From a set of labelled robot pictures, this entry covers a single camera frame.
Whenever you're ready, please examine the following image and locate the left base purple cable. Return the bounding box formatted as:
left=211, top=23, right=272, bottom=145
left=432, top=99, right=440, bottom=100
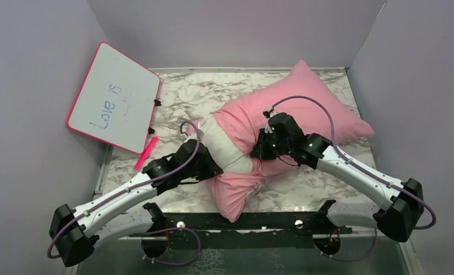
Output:
left=140, top=227, right=202, bottom=266

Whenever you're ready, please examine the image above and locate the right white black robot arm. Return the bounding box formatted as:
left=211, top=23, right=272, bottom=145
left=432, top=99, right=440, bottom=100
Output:
left=250, top=112, right=424, bottom=242

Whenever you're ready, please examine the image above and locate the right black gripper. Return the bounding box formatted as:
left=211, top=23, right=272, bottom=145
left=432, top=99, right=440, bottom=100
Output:
left=251, top=128, right=292, bottom=160

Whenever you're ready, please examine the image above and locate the white pillow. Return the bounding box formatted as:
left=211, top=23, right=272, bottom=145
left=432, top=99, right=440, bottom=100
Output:
left=187, top=114, right=253, bottom=178

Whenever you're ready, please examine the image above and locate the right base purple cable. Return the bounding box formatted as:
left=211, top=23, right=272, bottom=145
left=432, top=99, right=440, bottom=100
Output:
left=312, top=229, right=379, bottom=262

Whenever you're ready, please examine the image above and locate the pink framed whiteboard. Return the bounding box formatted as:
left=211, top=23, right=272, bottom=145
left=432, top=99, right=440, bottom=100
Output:
left=66, top=42, right=161, bottom=154

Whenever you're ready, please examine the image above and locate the black mounting rail base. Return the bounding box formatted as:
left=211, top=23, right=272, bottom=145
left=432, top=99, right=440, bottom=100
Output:
left=136, top=200, right=352, bottom=258

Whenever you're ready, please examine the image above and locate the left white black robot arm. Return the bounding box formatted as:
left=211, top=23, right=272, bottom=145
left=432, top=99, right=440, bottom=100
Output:
left=47, top=139, right=223, bottom=267

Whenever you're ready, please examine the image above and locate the pink floral pillowcase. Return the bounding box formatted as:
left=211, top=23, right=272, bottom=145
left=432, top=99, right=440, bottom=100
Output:
left=188, top=60, right=374, bottom=222

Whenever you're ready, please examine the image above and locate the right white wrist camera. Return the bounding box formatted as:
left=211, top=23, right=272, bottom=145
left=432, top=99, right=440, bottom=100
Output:
left=264, top=123, right=274, bottom=134

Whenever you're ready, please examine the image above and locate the pink marker pen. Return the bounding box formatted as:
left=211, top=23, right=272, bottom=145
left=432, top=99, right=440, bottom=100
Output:
left=134, top=136, right=158, bottom=170

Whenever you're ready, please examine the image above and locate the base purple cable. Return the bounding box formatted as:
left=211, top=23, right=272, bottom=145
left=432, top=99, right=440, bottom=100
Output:
left=312, top=229, right=379, bottom=262
left=140, top=227, right=202, bottom=266

